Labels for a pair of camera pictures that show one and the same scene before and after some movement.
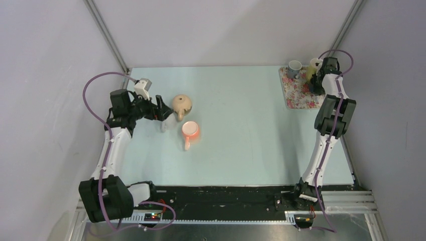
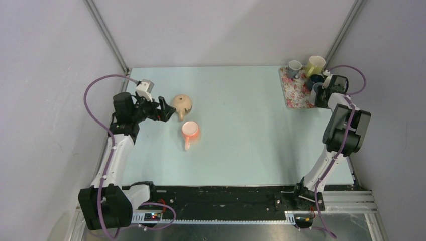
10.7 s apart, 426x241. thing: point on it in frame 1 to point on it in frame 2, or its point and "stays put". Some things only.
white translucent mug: x=170 y=124 to x=314 y=91
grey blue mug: x=294 y=69 stays put
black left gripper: x=163 y=113 stays put
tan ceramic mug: x=182 y=105 stays put
